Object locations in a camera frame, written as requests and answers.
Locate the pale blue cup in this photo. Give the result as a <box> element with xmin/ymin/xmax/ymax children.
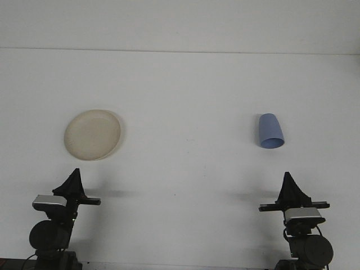
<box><xmin>258</xmin><ymin>112</ymin><xmax>285</xmax><ymax>150</ymax></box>

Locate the pale round plate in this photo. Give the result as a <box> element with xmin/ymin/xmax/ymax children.
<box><xmin>64</xmin><ymin>109</ymin><xmax>123</xmax><ymax>162</ymax></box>

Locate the dark base platform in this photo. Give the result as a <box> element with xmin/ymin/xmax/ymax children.
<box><xmin>0</xmin><ymin>256</ymin><xmax>39</xmax><ymax>270</ymax></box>

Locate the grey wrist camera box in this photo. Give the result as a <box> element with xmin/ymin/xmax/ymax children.
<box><xmin>283</xmin><ymin>207</ymin><xmax>323</xmax><ymax>222</ymax></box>
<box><xmin>31</xmin><ymin>194</ymin><xmax>68</xmax><ymax>210</ymax></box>

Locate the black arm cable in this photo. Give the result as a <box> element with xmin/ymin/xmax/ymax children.
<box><xmin>23</xmin><ymin>253</ymin><xmax>39</xmax><ymax>268</ymax></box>
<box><xmin>283</xmin><ymin>223</ymin><xmax>325</xmax><ymax>241</ymax></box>

